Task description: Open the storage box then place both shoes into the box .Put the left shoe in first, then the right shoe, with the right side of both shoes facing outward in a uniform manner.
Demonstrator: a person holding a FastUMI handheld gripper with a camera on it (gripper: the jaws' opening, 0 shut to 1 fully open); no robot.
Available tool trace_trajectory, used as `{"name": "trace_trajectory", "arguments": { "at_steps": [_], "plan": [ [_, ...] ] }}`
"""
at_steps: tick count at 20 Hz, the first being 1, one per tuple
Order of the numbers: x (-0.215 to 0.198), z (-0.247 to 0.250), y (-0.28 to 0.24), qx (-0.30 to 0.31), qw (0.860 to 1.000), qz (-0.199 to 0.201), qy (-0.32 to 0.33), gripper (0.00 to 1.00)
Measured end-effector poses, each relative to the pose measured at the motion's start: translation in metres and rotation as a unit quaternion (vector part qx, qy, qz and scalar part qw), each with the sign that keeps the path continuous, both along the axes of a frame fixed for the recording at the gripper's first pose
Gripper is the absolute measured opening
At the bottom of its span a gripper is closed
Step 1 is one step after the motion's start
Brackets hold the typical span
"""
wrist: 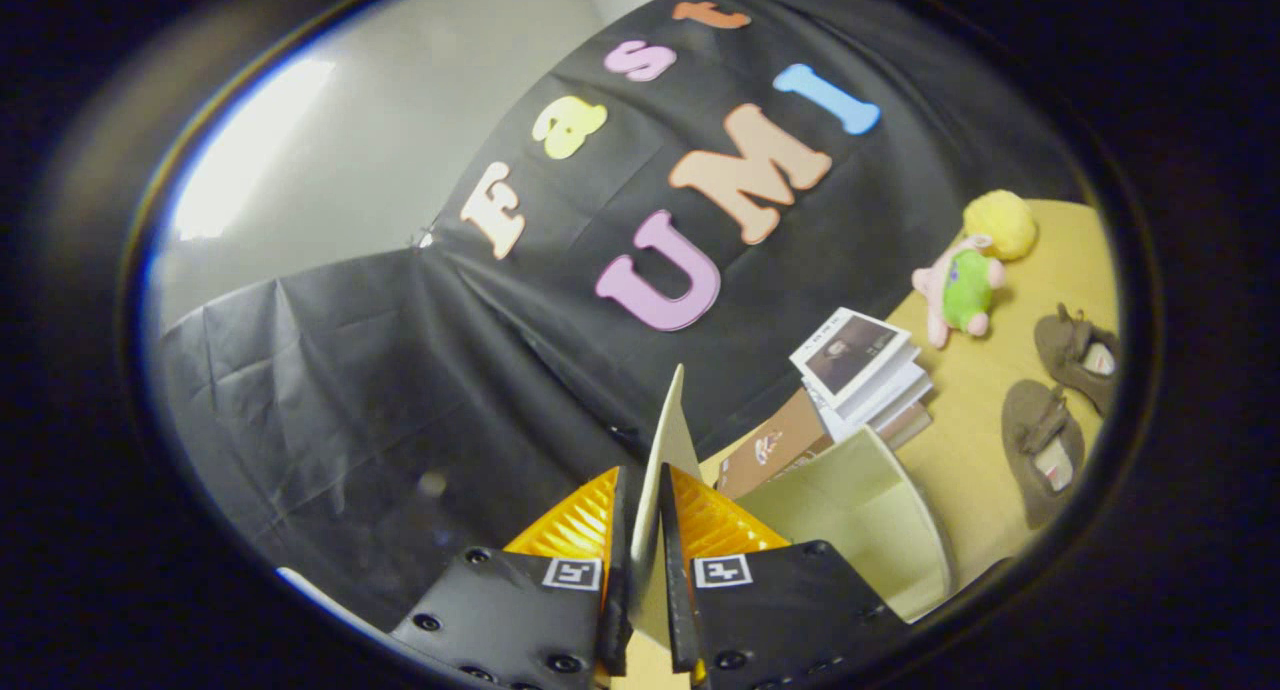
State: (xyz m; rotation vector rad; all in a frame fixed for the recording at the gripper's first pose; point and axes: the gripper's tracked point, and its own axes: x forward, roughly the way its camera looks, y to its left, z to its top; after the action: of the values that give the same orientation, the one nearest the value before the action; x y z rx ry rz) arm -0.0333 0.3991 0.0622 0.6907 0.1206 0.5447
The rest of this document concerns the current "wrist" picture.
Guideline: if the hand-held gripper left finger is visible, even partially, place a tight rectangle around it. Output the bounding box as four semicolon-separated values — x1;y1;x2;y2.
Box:
388;465;636;690

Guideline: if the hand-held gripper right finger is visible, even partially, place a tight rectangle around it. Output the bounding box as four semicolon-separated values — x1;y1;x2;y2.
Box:
657;461;913;690

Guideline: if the grey fabric storage box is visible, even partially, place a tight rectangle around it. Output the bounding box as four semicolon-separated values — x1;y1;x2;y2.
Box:
628;363;953;661

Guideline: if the brown fuzzy slipper shoe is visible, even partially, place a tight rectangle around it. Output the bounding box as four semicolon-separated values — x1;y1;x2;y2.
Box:
1034;304;1122;417
1001;379;1087;531

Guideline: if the brown cover book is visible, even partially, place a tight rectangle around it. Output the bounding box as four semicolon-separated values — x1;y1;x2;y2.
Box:
714;388;834;501

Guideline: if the plain white book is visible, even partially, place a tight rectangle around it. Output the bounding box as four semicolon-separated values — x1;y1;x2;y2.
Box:
805;348;933;441

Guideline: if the pinkish beige book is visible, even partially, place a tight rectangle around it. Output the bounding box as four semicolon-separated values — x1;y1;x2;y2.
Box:
865;400;934;452

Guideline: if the white book with portrait cover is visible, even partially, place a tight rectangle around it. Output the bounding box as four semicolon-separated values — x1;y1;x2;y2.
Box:
789;307;913;410

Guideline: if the black backdrop cloth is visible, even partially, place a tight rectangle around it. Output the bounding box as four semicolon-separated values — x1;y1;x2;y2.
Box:
155;0;1091;631

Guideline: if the green and pink plush toy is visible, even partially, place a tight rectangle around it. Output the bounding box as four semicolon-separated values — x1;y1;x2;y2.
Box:
912;233;1007;350

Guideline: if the yellow round plush toy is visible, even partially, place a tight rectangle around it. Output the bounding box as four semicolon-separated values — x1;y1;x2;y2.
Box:
962;189;1039;262

